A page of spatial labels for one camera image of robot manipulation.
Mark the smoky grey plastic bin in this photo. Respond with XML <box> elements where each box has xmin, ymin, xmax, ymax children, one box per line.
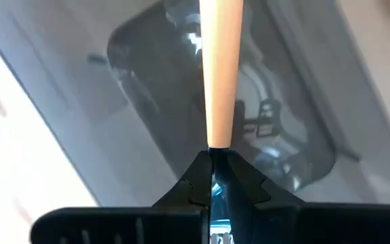
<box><xmin>0</xmin><ymin>0</ymin><xmax>390</xmax><ymax>208</ymax></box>

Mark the wooden-handled fork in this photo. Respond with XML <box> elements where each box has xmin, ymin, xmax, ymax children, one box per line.
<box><xmin>198</xmin><ymin>0</ymin><xmax>245</xmax><ymax>149</ymax></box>

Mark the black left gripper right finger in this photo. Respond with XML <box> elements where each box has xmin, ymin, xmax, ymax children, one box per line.
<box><xmin>214</xmin><ymin>148</ymin><xmax>390</xmax><ymax>244</ymax></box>

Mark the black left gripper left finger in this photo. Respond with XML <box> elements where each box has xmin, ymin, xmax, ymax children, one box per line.
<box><xmin>30</xmin><ymin>150</ymin><xmax>213</xmax><ymax>244</ymax></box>

